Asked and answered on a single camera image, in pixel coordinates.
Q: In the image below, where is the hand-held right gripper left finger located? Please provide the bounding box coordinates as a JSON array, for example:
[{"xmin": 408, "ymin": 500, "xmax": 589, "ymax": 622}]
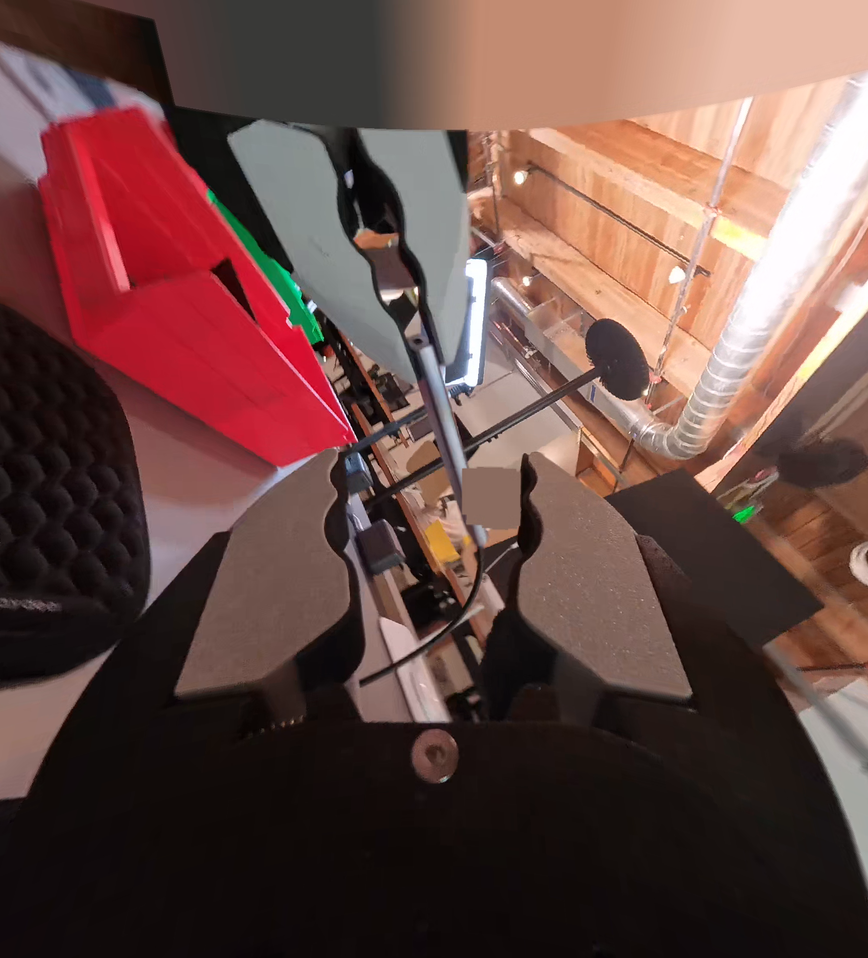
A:
[{"xmin": 174, "ymin": 449, "xmax": 366, "ymax": 723}]

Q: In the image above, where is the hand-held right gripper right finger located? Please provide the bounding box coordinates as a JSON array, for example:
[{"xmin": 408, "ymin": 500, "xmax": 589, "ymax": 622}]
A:
[{"xmin": 481, "ymin": 453, "xmax": 694, "ymax": 723}]

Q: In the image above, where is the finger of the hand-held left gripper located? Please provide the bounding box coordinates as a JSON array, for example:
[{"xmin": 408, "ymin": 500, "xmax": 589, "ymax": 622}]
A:
[
  {"xmin": 228, "ymin": 120, "xmax": 426, "ymax": 380},
  {"xmin": 355, "ymin": 129, "xmax": 474, "ymax": 368}
]

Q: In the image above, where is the red plastic bin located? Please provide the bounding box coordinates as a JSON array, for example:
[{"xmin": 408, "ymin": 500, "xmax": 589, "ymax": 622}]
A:
[{"xmin": 38, "ymin": 107, "xmax": 357, "ymax": 467}]

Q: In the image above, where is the grey usb hub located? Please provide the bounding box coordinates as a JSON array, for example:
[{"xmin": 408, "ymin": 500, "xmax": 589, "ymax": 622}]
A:
[{"xmin": 410, "ymin": 335, "xmax": 489, "ymax": 549}]

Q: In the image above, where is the green plastic bin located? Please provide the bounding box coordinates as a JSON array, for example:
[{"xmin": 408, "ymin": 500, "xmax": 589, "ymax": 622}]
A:
[{"xmin": 205, "ymin": 189, "xmax": 324, "ymax": 347}]

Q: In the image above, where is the led light panel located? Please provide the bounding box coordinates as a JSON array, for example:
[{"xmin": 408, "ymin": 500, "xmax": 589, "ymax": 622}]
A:
[{"xmin": 445, "ymin": 256, "xmax": 490, "ymax": 390}]

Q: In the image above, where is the black board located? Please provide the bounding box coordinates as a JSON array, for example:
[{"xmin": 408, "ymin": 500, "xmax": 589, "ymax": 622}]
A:
[{"xmin": 604, "ymin": 468, "xmax": 848, "ymax": 652}]

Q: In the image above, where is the white board stand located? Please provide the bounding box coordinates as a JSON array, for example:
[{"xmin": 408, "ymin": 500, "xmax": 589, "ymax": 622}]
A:
[{"xmin": 377, "ymin": 615, "xmax": 446, "ymax": 723}]

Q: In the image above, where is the black honeycomb pouch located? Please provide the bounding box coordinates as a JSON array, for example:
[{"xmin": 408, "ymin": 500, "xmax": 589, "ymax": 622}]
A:
[{"xmin": 0, "ymin": 275, "xmax": 152, "ymax": 684}]

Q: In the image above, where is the silver ventilation duct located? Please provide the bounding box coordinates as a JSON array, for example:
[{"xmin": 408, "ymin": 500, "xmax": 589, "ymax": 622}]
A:
[{"xmin": 490, "ymin": 71, "xmax": 868, "ymax": 461}]

